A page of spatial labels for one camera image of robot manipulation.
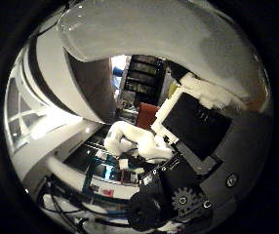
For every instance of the red chair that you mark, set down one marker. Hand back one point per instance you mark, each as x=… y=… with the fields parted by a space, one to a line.
x=147 y=115

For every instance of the dark metal shelving rack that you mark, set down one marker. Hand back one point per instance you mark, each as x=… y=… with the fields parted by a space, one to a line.
x=144 y=78

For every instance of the white framed window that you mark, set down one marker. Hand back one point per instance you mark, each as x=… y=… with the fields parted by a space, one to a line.
x=22 y=113

